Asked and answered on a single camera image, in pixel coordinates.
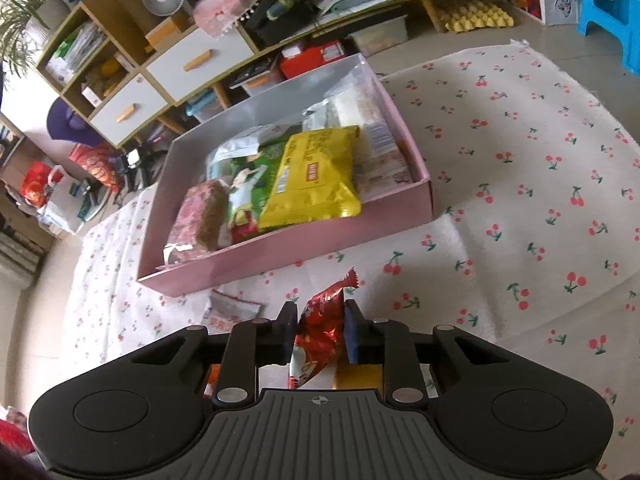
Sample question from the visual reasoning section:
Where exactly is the black bag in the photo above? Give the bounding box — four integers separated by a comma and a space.
240, 0, 321, 51

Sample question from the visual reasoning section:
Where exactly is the white plastic bag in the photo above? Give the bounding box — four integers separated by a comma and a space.
40, 170, 101, 236

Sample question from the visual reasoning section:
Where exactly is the yellow snack packet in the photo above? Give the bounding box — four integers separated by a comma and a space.
257, 126, 363, 233

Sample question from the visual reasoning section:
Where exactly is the blue plastic stool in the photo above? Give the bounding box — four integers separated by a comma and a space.
575, 0, 640, 73

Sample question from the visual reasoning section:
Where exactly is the white grey snack packet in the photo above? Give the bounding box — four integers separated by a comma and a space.
205, 125, 288, 181

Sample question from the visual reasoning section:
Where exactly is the white toy box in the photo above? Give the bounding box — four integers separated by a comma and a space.
507, 0, 583, 28

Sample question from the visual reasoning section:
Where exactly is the yellow egg tray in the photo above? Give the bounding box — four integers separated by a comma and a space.
435, 0, 515, 33

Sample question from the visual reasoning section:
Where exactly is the wooden cabinet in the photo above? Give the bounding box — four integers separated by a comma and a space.
34, 0, 586, 148

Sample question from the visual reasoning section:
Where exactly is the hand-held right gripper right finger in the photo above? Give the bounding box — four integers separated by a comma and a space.
344, 300, 508, 405

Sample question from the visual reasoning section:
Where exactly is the red box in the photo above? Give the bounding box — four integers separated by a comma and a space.
279, 40, 347, 81

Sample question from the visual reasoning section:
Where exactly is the green cartoon snack packet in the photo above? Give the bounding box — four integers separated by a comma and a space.
220, 141, 296, 246

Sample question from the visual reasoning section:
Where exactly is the clear storage bin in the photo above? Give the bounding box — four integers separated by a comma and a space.
347, 15, 410, 58
230, 57, 286, 97

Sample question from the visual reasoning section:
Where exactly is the white red snack packet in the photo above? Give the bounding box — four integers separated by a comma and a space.
202, 289, 265, 333

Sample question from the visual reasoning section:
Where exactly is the pink cardboard box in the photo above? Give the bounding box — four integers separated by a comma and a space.
136, 52, 433, 298

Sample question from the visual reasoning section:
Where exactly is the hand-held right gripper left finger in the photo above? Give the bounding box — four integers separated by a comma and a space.
130, 301, 300, 406

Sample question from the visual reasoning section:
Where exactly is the red printed bag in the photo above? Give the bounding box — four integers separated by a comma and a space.
69, 142, 123, 191

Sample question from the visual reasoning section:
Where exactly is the pink floral snack packet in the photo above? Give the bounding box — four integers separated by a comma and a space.
165, 180, 233, 266

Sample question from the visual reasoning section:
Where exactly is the blue lid storage bin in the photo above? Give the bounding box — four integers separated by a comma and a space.
186, 89, 223, 123

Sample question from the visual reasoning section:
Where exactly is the pink white snack packet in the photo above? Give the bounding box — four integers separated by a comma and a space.
352, 105, 413, 196

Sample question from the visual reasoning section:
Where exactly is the silver snack packet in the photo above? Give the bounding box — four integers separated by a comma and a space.
301, 99, 342, 133

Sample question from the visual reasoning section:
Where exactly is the black device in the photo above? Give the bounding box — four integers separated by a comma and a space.
112, 147, 151, 191

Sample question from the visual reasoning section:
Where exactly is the cherry print blanket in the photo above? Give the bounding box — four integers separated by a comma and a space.
62, 40, 640, 480

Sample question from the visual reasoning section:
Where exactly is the white drawer orange handle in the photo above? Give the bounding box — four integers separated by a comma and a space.
145, 25, 258, 106
90, 72, 169, 148

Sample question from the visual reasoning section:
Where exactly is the purple cap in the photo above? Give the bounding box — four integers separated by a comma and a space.
46, 97, 103, 148

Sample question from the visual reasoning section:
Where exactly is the potted green plant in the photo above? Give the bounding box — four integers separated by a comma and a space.
0, 0, 71, 76

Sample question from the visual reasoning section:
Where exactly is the red white bag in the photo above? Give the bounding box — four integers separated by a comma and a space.
20, 160, 66, 206

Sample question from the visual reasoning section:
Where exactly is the brown cardboard box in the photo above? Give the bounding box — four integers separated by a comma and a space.
145, 17, 190, 53

